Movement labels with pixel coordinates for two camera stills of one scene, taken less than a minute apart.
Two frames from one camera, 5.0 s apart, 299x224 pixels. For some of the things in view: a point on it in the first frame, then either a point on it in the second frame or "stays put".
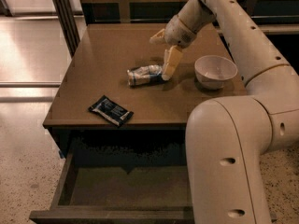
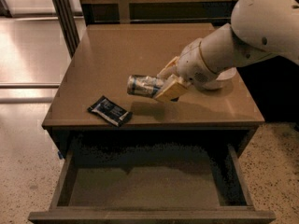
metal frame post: (66, 16) stays put
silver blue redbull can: (144, 75) to (145, 86)
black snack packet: (111, 111) stays put
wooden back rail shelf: (276, 7) stays put
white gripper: (177, 32) to (193, 65)
